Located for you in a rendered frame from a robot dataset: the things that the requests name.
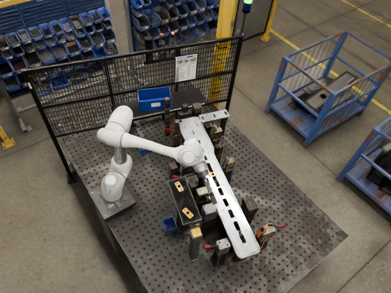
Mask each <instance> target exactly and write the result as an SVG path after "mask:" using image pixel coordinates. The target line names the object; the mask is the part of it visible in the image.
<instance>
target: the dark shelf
mask: <svg viewBox="0 0 391 293"><path fill-rule="evenodd" d="M171 96H172V108H170V112H171V111H174V110H179V109H182V104H184V103H187V105H188V107H189V108H190V107H192V104H193V103H198V102H199V103H200V104H201V105H204V104H206V103H207V102H206V100H205V98H204V96H203V94H202V92H201V91H200V89H199V88H194V89H190V90H185V91H179V92H174V93H171ZM110 106H111V111H112V113H113V111H114V110H115V109H116V108H118V107H120V106H127V107H129V108H130V109H131V110H132V112H133V119H138V118H141V117H147V116H152V115H157V114H160V113H165V110H164V109H160V110H150V111H144V112H141V111H140V108H139V104H138V100H135V101H128V102H123V103H117V104H114V105H110Z"/></svg>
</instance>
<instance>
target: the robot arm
mask: <svg viewBox="0 0 391 293"><path fill-rule="evenodd" d="M132 119H133V112H132V110H131V109H130V108H129V107H127V106H120V107H118V108H116V109H115V110H114V111H113V113H112V114H111V116H110V118H109V120H108V123H107V125H106V126H105V128H101V129H99V130H98V132H97V139H98V140H99V141H101V142H102V143H104V144H107V145H110V146H113V147H114V155H113V157H112V159H111V165H110V169H109V172H108V174H107V175H106V176H105V177H104V178H103V179H102V181H101V192H99V193H98V194H99V196H100V197H101V198H102V200H103V201H104V203H105V204H106V208H107V209H108V210H110V209H111V208H112V207H114V206H117V207H118V208H119V209H120V208H121V204H120V203H121V202H123V201H126V200H127V197H126V196H125V195H124V193H123V192H122V189H123V186H124V183H125V180H126V178H127V177H128V175H129V172H130V170H131V167H132V159H131V156H130V155H128V154H127V148H142V149H147V150H149V151H153V152H156V153H160V154H162V155H165V156H169V157H171V158H174V159H176V161H177V162H179V163H181V164H183V165H186V166H192V167H193V169H194V170H195V172H197V176H198V178H203V180H202V181H203V183H204V184H205V186H206V188H207V191H208V195H209V197H210V199H211V201H212V204H213V205H215V204H217V200H216V198H215V195H214V193H213V191H212V188H211V186H210V183H209V179H208V178H207V177H206V176H207V175H209V171H208V169H207V167H208V166H207V163H206V161H205V158H204V153H203V150H202V147H201V145H200V143H199V142H198V141H197V140H196V139H195V138H191V139H188V140H187V141H185V142H184V145H180V146H179V147H177V148H172V147H168V146H164V145H161V144H158V143H156V142H153V141H150V140H146V139H143V138H140V137H136V136H134V135H131V134H129V133H128V132H129V131H130V127H131V123H132Z"/></svg>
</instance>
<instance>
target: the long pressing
mask: <svg viewBox="0 0 391 293"><path fill-rule="evenodd" d="M179 124H180V131H181V133H182V136H183V138H184V141H187V140H188V139H191V138H195V139H196V140H200V141H201V144H200V145H201V147H202V149H203V151H204V156H206V157H207V159H208V160H206V163H209V164H210V165H211V168H212V170H213V172H215V171H217V172H218V175H217V176H215V177H216V179H217V181H218V183H219V185H220V186H219V187H217V186H216V185H215V182H214V180H213V178H212V177H208V176H206V177H207V178H208V179H209V183H210V186H211V188H212V191H213V193H214V195H215V198H216V200H217V204H216V207H217V208H218V216H219V218H220V220H221V222H222V224H223V227H224V229H225V231H226V233H227V236H228V238H229V241H230V243H231V245H232V247H233V250H234V252H235V254H236V256H237V257H238V258H239V259H244V258H247V257H249V256H252V255H255V254H258V253H259V252H260V246H259V244H258V242H257V240H256V238H255V236H254V234H253V232H252V230H251V227H250V225H249V223H248V221H247V219H246V217H245V215H244V213H243V211H242V209H241V207H240V205H239V203H238V201H237V199H236V197H235V195H234V193H233V191H232V189H231V187H230V185H229V183H228V181H227V179H226V177H225V175H224V173H223V171H222V169H221V167H220V165H219V162H218V160H217V158H216V156H215V154H214V146H213V144H212V142H211V140H210V138H209V136H208V134H207V132H206V130H205V128H204V126H203V124H202V122H201V120H200V118H199V117H197V116H194V117H189V118H186V119H182V122H179ZM193 132H194V134H193ZM218 188H221V189H222V191H223V193H224V195H222V196H221V195H220V193H219V191H218ZM223 199H226V200H227V202H228V204H229V206H228V207H226V206H225V204H224V202H223ZM228 210H232V212H233V215H234V218H231V217H230V215H229V212H228ZM233 222H237V224H238V225H239V227H240V230H241V234H243V236H244V238H245V240H246V243H242V241H241V239H240V236H239V232H238V231H237V230H236V228H235V226H234V224H233ZM245 230H246V231H245Z"/></svg>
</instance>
